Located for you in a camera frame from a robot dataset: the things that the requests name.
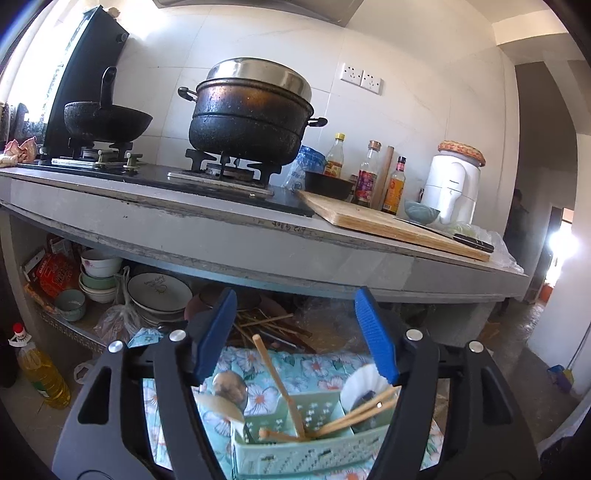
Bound green plastic utensil holder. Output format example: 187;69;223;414
230;390;393;480

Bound orange label sauce bottle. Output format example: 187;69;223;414
382;156;407;215

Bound cooking oil bottle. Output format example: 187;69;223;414
8;323;72;409

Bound pale green small bowl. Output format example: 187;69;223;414
404;198;441;226

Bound stack of ceramic bowls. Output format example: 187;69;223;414
78;249;123;303

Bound red snack packet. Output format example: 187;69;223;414
23;251;81;301

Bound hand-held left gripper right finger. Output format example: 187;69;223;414
355;286;541;480

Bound blue plastic bag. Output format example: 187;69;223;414
281;145;326;192

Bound grey concrete counter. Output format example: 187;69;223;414
0;166;529;305

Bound black handle kitchen knife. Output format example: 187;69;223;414
392;217;495;253

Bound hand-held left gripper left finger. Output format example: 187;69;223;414
52;288;238;480

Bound window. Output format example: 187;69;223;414
0;0;84;139

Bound stack of white plates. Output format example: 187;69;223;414
127;272;194;324

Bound wooden rolling pin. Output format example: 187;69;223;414
372;145;395;210

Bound yellow cap sauce bottle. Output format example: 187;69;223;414
323;133;347;178

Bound black cooking pot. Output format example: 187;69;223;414
178;78;328;166

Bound teal small bowl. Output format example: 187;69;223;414
54;289;87;321

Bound floral printed blanket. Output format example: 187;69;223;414
141;346;444;480

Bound stainless steel spoon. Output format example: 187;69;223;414
213;371;250;412

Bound bunch of wooden chopsticks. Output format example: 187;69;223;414
253;337;400;441

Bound woven round trivet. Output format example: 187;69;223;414
438;141;486;167

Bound crumpled plastic bag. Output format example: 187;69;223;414
295;298;365;356

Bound black glass panel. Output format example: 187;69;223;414
44;4;130;153

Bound loose chopsticks under counter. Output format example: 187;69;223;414
233;309;315;354

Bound black wok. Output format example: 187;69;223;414
64;67;154;143

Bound gas stove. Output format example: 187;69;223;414
39;143;315;217

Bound black bowl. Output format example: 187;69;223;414
305;171;355;201

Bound brown cap sauce bottle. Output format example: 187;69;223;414
353;141;383;208

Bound knotted clear plastic bag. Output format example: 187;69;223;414
95;300;139;342

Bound wooden cutting board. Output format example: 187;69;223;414
298;189;492;263

